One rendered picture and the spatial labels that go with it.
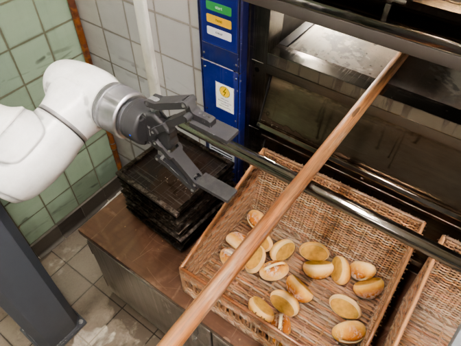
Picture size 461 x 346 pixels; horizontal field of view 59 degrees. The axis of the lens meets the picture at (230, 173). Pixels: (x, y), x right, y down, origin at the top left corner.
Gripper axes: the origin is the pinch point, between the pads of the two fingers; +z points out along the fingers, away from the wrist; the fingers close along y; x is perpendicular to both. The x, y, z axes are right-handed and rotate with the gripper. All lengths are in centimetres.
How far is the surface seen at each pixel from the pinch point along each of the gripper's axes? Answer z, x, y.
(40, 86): -116, -30, 51
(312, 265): 9, -33, 69
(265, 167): -2.8, -17.6, 17.3
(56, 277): -99, 7, 134
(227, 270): 6.4, 8.8, 13.4
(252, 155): -6.6, -18.5, 16.5
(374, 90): 7, -52, 13
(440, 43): 18.1, -40.3, -8.5
